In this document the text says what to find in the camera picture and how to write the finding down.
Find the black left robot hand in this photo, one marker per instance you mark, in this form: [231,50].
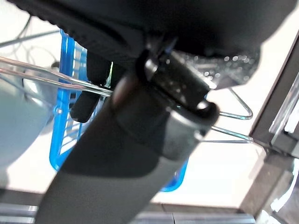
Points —
[130,140]

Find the blue plastic shopping basket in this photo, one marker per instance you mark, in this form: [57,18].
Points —
[54,149]

